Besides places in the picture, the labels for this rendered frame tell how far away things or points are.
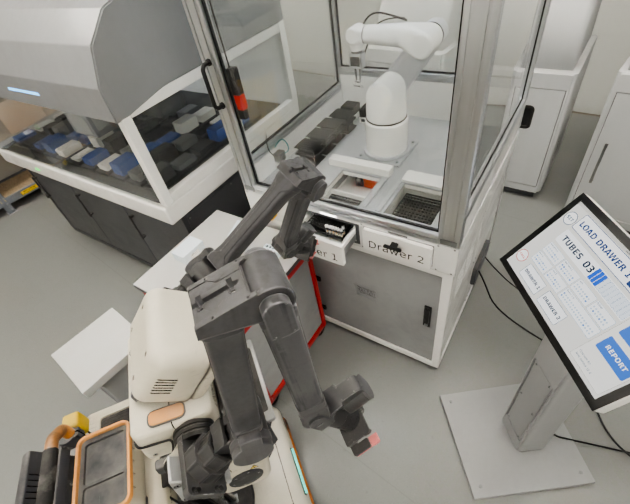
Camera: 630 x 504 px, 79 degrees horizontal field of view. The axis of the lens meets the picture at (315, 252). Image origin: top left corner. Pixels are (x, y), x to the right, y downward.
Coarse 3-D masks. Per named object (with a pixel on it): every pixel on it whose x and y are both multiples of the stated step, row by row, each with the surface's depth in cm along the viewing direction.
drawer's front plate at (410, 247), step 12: (372, 240) 155; (384, 240) 151; (396, 240) 147; (408, 240) 146; (384, 252) 156; (396, 252) 152; (408, 252) 148; (420, 252) 145; (432, 252) 142; (420, 264) 149
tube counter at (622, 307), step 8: (584, 264) 104; (592, 264) 102; (584, 272) 103; (592, 272) 102; (600, 272) 100; (592, 280) 101; (600, 280) 99; (608, 280) 98; (600, 288) 99; (608, 288) 97; (616, 288) 96; (608, 296) 97; (616, 296) 95; (624, 296) 94; (608, 304) 96; (616, 304) 94; (624, 304) 93; (616, 312) 94; (624, 312) 92
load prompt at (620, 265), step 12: (588, 216) 108; (576, 228) 109; (588, 228) 106; (600, 228) 104; (588, 240) 105; (600, 240) 103; (612, 240) 100; (600, 252) 102; (612, 252) 99; (612, 264) 98; (624, 264) 96; (624, 276) 95
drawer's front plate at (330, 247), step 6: (318, 240) 153; (324, 240) 152; (318, 246) 156; (324, 246) 154; (330, 246) 152; (336, 246) 150; (342, 246) 149; (324, 252) 157; (330, 252) 154; (336, 252) 152; (342, 252) 151; (324, 258) 160; (330, 258) 157; (336, 258) 155; (342, 258) 153; (342, 264) 156
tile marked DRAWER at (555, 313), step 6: (546, 294) 111; (552, 294) 109; (540, 300) 111; (546, 300) 110; (552, 300) 108; (540, 306) 111; (546, 306) 109; (552, 306) 108; (558, 306) 106; (546, 312) 109; (552, 312) 107; (558, 312) 106; (564, 312) 105; (552, 318) 107; (558, 318) 105; (564, 318) 104; (552, 324) 106
